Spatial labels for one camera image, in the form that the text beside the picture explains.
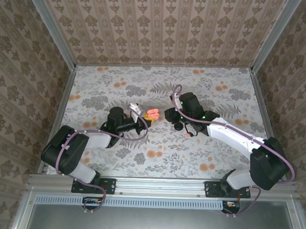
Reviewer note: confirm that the aluminium corner frame post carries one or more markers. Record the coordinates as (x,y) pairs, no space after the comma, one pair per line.
(53,30)
(274,35)

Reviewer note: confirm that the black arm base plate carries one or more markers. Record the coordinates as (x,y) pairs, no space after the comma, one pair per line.
(110,186)
(212,189)

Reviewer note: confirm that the grey metal sheet tray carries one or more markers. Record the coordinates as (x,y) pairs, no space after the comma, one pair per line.
(151,222)

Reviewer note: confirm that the aluminium front frame rail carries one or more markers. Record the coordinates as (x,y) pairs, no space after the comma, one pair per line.
(160,186)

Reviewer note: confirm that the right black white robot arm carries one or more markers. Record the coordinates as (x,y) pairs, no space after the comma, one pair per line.
(232,137)

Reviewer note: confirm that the black connector board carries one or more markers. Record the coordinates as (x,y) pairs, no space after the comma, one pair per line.
(231,206)
(92,201)

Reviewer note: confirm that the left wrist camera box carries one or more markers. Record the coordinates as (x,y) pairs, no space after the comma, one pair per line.
(136,109)

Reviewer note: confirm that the aluminium side frame rail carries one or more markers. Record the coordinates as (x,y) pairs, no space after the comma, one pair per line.
(262,103)
(63,103)

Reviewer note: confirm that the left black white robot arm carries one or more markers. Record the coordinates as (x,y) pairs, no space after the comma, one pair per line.
(66,151)

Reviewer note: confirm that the black round charging case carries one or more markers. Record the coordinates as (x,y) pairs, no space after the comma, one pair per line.
(178,127)

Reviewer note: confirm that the pink earbud charging case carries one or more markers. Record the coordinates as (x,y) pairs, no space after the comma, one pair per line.
(154,114)

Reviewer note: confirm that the aluminium back frame rail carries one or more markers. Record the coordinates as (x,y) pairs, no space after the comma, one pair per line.
(164,66)

